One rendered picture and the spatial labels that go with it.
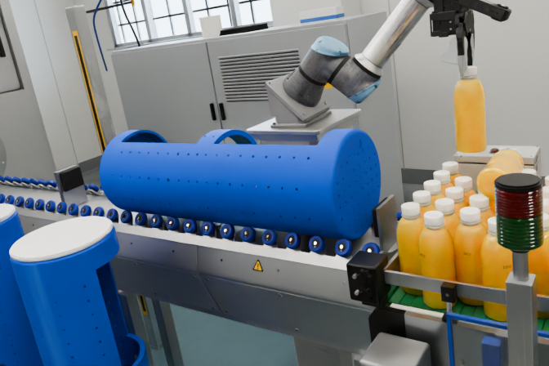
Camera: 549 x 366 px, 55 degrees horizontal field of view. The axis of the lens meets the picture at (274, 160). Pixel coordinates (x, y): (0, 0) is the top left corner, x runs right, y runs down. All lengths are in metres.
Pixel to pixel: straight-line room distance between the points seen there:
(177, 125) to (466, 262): 3.13
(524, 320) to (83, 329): 1.11
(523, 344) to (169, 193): 1.03
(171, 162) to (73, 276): 0.41
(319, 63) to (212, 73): 1.92
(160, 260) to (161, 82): 2.46
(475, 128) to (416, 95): 2.96
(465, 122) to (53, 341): 1.21
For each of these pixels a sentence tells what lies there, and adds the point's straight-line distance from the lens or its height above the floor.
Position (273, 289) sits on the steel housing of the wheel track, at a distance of 1.48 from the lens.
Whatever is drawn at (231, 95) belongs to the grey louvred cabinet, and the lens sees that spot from 3.57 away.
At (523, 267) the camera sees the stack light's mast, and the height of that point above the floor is 1.12.
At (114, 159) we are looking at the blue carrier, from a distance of 1.76.
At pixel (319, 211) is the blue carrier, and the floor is 1.07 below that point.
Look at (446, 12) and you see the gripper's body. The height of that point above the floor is 1.48.
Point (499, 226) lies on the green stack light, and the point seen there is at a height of 1.19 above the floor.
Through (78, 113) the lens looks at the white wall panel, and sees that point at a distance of 6.89.
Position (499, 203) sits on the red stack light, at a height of 1.23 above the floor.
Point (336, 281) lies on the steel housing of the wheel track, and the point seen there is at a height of 0.88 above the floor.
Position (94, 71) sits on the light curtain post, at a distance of 2.48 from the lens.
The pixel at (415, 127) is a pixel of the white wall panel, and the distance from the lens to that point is 4.34.
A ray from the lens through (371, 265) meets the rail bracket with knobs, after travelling 1.15.
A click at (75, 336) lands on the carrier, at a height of 0.80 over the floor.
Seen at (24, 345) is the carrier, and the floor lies 0.59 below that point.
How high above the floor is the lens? 1.54
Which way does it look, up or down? 15 degrees down
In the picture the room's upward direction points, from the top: 9 degrees counter-clockwise
